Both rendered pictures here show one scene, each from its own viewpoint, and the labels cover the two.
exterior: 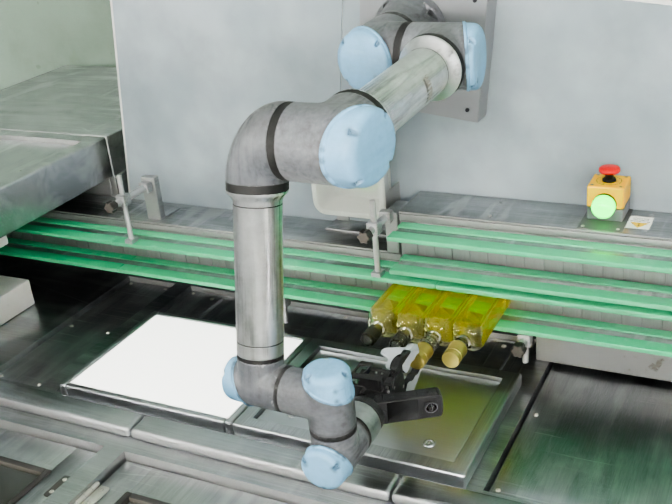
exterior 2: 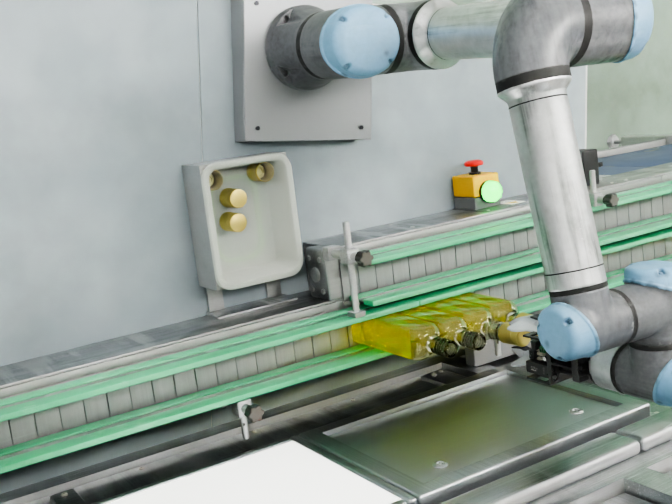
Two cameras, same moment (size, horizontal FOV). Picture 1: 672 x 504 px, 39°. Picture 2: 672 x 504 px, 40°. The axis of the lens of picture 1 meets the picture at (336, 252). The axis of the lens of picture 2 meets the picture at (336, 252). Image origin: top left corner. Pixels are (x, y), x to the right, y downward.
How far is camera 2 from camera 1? 1.67 m
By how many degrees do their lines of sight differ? 58
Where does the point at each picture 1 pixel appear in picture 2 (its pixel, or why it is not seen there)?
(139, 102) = not seen: outside the picture
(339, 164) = (649, 17)
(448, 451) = (598, 406)
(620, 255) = not seen: hidden behind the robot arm
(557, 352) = (491, 349)
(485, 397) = (525, 382)
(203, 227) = (65, 368)
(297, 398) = (655, 303)
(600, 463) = not seen: hidden behind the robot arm
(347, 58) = (352, 36)
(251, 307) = (588, 214)
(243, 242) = (565, 137)
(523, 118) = (388, 136)
